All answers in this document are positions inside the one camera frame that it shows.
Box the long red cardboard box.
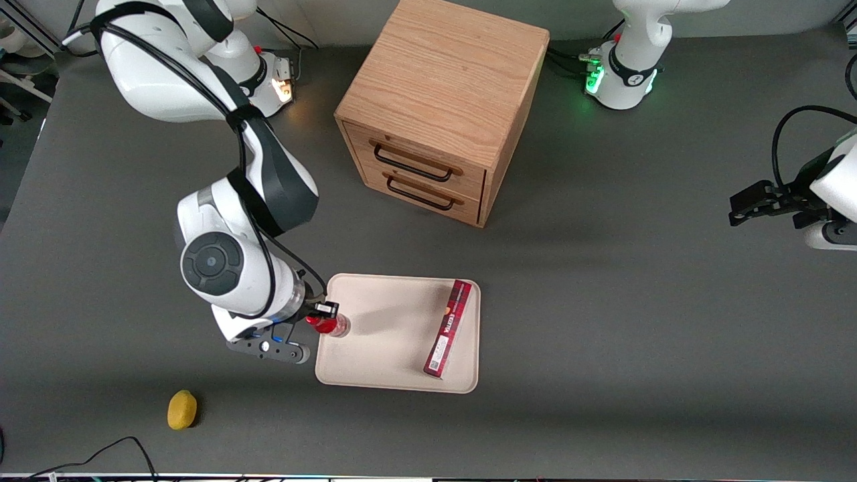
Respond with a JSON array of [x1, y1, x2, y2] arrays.
[[422, 279, 473, 380]]

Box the yellow lemon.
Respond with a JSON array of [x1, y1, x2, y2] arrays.
[[167, 390, 198, 430]]

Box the black cable at table edge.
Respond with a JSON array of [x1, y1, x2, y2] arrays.
[[20, 436, 159, 482]]

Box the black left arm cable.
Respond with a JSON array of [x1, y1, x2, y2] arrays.
[[771, 52, 857, 192]]

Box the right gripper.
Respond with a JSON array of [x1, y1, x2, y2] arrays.
[[212, 301, 339, 343]]

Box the black metal drawer handle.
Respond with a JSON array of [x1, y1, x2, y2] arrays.
[[373, 143, 455, 183], [386, 175, 457, 212]]

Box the beige plastic tray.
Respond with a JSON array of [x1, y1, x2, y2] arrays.
[[315, 272, 481, 394]]

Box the black right base cable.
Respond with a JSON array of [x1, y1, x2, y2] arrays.
[[256, 5, 321, 85]]

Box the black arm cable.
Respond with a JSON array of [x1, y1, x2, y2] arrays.
[[771, 52, 857, 192], [63, 0, 329, 317]]

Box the wooden drawer cabinet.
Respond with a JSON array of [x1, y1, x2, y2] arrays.
[[333, 0, 551, 229]]

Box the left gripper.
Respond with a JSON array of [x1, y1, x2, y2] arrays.
[[728, 147, 842, 230]]

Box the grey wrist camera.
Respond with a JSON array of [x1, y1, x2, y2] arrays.
[[802, 220, 857, 252], [226, 332, 313, 366]]

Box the red coke bottle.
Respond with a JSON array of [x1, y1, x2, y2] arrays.
[[306, 312, 351, 339]]

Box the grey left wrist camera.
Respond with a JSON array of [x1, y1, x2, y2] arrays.
[[802, 220, 857, 252]]

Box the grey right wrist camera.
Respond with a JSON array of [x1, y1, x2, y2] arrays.
[[226, 332, 313, 366]]

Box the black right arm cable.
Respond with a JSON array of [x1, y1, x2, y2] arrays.
[[63, 0, 329, 317]]

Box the black left base cables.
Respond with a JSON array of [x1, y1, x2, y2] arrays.
[[545, 19, 625, 80]]

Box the wooden drawer front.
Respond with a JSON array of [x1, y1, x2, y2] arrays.
[[362, 167, 483, 226], [343, 122, 487, 202]]

